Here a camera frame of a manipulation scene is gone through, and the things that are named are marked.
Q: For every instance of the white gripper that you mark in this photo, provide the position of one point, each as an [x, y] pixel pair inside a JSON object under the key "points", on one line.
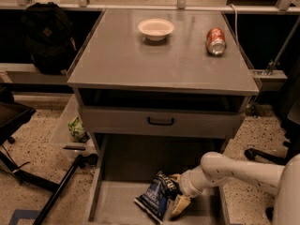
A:
{"points": [[186, 183]]}

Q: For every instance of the blue chip bag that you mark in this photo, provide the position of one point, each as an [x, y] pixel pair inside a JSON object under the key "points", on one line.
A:
{"points": [[155, 199]]}

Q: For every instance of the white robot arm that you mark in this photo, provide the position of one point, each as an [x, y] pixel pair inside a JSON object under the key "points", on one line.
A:
{"points": [[215, 169]]}

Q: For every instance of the open grey bottom drawer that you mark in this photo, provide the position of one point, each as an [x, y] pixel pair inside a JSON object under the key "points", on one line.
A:
{"points": [[126, 167]]}

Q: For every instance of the closed grey drawer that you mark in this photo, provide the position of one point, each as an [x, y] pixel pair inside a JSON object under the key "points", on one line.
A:
{"points": [[215, 125]]}

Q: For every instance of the grey drawer cabinet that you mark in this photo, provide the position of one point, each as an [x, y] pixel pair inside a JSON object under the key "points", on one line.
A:
{"points": [[118, 67]]}

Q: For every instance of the green chip bag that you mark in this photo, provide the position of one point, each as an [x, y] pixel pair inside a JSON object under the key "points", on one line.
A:
{"points": [[77, 130]]}

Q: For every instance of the black office chair base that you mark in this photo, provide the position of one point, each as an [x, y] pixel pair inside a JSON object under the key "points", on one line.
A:
{"points": [[293, 134]]}

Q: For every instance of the red soda can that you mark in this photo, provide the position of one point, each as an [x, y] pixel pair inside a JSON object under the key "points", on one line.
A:
{"points": [[215, 41]]}

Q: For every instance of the white bowl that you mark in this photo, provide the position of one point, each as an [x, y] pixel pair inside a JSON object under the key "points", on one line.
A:
{"points": [[156, 29]]}

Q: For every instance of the black backpack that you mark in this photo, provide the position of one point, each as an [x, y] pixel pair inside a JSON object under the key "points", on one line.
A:
{"points": [[48, 35]]}

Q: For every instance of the black drawer handle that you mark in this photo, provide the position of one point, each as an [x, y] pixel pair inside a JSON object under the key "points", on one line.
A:
{"points": [[155, 122]]}

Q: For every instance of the metal strut with bracket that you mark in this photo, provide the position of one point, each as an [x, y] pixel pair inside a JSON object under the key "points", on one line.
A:
{"points": [[273, 63]]}

